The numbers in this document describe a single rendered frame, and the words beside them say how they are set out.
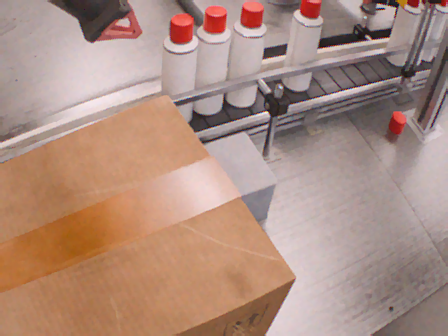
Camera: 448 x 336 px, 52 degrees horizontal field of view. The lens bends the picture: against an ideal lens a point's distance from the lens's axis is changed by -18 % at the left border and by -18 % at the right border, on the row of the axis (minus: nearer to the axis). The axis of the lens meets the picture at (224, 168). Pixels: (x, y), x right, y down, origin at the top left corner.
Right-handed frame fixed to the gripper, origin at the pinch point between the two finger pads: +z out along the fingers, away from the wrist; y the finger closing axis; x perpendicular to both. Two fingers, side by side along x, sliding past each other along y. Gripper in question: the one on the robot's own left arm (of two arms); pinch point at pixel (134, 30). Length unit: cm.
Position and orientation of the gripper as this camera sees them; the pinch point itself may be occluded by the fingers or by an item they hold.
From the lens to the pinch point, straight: 73.1
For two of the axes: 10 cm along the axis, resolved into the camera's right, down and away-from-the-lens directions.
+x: -7.5, 6.1, 2.6
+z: 5.0, 2.6, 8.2
